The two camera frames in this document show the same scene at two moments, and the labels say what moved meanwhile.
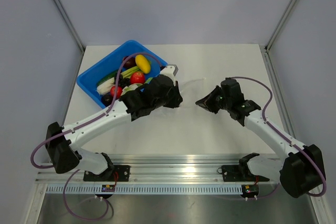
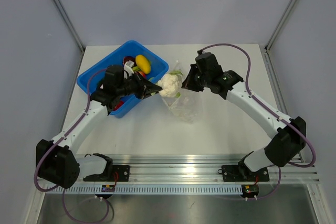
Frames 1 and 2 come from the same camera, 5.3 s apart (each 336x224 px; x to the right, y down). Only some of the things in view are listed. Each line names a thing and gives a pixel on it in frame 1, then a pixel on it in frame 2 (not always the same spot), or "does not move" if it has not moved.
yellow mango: [143, 63] does not move
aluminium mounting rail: [169, 169] does not move
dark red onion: [130, 62] does not move
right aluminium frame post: [286, 12] does not move
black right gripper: [207, 102] → [189, 84]
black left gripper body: [170, 101] → [128, 88]
